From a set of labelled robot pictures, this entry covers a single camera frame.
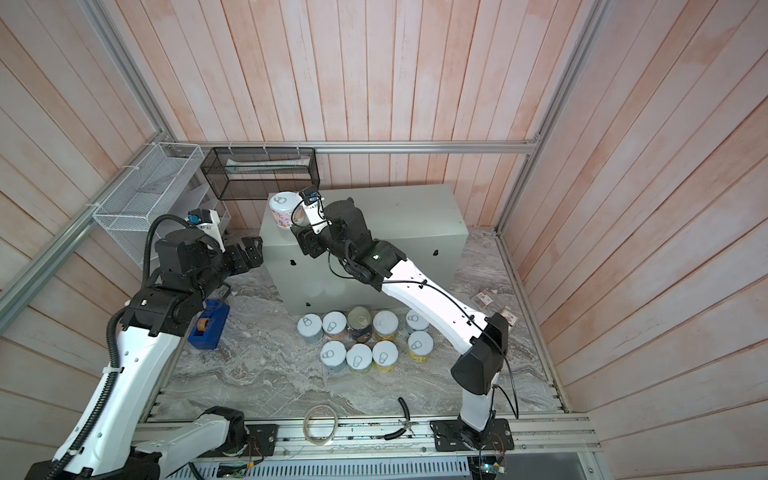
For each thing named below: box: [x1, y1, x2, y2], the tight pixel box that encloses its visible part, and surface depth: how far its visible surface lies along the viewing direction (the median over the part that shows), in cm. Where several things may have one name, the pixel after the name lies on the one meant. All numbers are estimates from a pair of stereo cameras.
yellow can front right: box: [372, 340, 399, 374], surface depth 84 cm
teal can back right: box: [406, 309, 430, 332], surface depth 90 cm
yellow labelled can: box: [407, 330, 435, 364], surface depth 86 cm
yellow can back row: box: [372, 310, 399, 341], surface depth 88 cm
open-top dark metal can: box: [347, 306, 373, 343], surface depth 86 cm
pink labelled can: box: [268, 191, 301, 228], surface depth 72 cm
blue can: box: [320, 340, 347, 373], surface depth 84 cm
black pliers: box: [384, 397, 419, 440], surface depth 78 cm
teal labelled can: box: [297, 314, 323, 345], surface depth 90 cm
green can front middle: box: [346, 343, 373, 376], surface depth 83 cm
